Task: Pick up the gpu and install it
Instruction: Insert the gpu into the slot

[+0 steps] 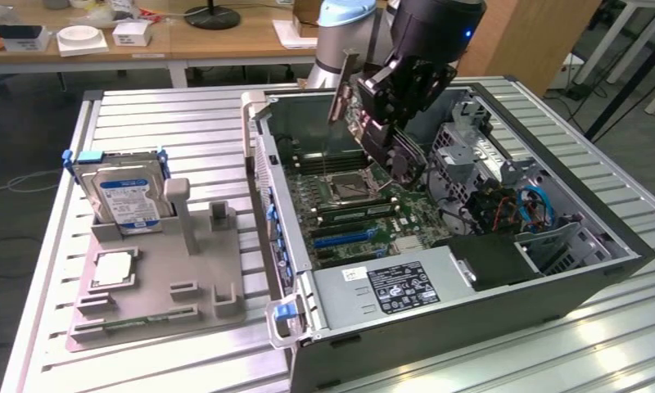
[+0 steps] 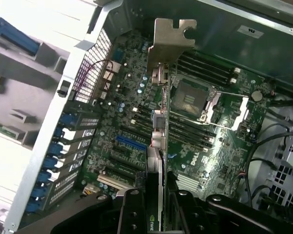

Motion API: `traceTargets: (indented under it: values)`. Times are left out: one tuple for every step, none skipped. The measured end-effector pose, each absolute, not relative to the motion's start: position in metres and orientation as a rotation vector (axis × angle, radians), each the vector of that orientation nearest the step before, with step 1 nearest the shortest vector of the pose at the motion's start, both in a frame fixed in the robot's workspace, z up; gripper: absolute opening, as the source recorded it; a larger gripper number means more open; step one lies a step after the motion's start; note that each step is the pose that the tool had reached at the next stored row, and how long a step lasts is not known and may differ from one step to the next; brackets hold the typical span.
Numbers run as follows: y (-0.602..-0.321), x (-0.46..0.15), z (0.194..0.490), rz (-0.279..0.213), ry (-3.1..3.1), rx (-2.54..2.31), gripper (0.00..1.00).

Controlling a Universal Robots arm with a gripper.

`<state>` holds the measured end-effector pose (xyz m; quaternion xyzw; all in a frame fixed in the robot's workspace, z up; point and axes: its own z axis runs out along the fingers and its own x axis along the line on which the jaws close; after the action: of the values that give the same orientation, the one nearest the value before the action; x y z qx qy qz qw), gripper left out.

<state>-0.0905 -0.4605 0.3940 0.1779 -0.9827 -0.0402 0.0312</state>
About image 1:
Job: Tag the grey parts rack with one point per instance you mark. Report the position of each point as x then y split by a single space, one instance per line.
158 262

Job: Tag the silver chipset heat sink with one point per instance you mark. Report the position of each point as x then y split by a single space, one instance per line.
413 243

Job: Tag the small white box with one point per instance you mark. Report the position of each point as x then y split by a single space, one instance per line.
131 34

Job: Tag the black plastic shroud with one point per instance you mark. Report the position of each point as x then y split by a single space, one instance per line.
491 262

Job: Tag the white table frame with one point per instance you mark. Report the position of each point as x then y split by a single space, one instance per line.
633 41

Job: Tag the green motherboard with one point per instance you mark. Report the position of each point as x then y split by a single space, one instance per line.
410 221

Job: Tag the black open PC case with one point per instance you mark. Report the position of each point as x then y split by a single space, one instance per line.
470 327

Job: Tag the blue expansion slot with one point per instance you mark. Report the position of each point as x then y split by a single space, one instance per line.
346 240

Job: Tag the green RAM stick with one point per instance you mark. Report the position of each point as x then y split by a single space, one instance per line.
361 213
136 321

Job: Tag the CPU socket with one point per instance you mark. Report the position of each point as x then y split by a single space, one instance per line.
355 188

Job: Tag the white box with black lid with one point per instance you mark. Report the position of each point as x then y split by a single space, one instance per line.
24 43

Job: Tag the wooden cabinet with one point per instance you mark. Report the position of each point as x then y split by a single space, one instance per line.
525 41

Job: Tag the blue case latch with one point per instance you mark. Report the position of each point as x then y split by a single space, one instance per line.
284 313

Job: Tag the metal disk bay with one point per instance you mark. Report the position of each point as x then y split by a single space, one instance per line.
458 163

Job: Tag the grey power supply with label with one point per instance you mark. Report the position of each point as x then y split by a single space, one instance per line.
350 303

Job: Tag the hard disk in blue caddy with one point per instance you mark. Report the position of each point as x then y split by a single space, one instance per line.
126 196

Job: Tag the metal socket cover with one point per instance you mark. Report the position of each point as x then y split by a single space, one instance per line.
375 176

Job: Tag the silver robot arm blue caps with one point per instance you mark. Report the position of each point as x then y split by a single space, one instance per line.
333 37

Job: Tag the silver CPU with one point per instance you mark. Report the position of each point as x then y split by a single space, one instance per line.
112 268

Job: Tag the white round object on box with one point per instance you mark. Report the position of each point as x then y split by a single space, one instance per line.
82 41

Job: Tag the black lamp base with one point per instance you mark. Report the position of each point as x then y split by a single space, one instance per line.
212 18

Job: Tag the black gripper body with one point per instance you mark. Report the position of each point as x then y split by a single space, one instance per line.
431 28

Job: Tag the white paper stack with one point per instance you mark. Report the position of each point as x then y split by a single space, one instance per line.
295 39

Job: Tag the wooden desk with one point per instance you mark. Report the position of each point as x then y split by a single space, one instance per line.
43 61

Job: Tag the cardboard box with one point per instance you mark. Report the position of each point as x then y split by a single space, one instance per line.
306 12

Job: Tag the graphics card with fan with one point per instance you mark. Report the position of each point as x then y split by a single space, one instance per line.
406 161

